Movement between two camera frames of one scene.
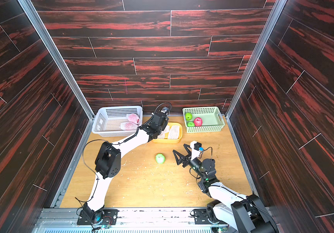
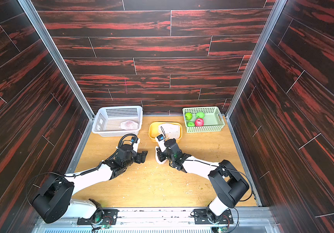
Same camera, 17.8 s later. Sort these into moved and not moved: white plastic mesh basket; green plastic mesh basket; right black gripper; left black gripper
Moved: right black gripper; left black gripper
Not moved: green plastic mesh basket; white plastic mesh basket
